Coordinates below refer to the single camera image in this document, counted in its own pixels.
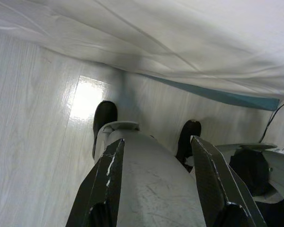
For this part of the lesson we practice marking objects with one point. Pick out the cream sheeted mattress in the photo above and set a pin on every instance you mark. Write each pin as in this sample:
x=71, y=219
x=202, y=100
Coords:
x=156, y=35

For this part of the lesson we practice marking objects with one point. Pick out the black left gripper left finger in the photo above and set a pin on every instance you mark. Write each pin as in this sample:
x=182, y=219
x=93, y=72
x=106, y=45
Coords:
x=101, y=184

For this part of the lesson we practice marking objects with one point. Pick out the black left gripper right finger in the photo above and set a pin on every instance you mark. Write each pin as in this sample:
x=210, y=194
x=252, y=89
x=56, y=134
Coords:
x=217, y=189

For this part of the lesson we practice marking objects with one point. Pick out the dark teal bed frame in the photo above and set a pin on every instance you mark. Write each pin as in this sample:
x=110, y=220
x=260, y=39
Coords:
x=227, y=97

